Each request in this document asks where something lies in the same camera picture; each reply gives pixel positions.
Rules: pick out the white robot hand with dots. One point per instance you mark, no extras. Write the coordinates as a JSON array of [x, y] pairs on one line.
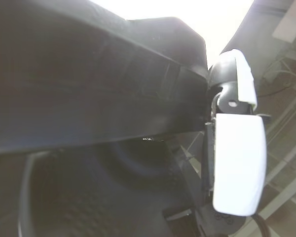
[[236, 160]]

